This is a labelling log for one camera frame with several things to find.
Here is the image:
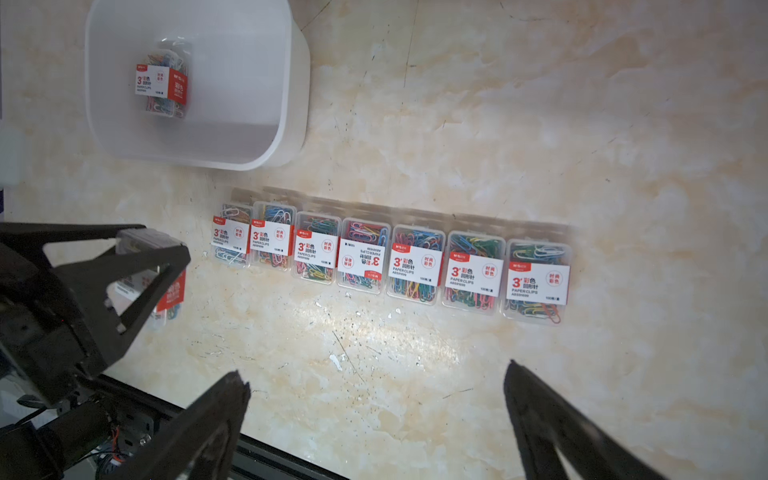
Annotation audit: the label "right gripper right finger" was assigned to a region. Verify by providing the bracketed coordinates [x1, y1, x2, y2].
[503, 360, 663, 479]

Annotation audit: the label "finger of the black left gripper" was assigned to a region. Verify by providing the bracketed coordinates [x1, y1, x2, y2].
[53, 245, 190, 366]

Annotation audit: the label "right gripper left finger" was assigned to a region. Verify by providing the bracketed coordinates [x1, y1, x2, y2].
[110, 371, 251, 480]

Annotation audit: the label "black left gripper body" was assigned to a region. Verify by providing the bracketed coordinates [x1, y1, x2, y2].
[1, 241, 114, 407]

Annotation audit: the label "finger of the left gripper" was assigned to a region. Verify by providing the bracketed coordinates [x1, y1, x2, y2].
[1, 223, 145, 269]

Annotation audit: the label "paper clip box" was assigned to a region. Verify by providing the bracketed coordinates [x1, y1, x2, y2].
[386, 213, 447, 306]
[249, 191, 298, 272]
[134, 39, 190, 119]
[337, 209, 392, 295]
[112, 229, 186, 329]
[210, 200, 254, 268]
[441, 215, 507, 316]
[499, 235, 573, 326]
[291, 202, 342, 285]

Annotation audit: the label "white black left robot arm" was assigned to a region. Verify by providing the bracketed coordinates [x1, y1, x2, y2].
[1, 222, 190, 479]

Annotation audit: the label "white plastic storage box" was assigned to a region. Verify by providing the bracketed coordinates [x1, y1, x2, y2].
[85, 1, 310, 171]

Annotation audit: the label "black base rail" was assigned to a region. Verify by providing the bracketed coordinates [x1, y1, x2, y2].
[53, 376, 339, 479]

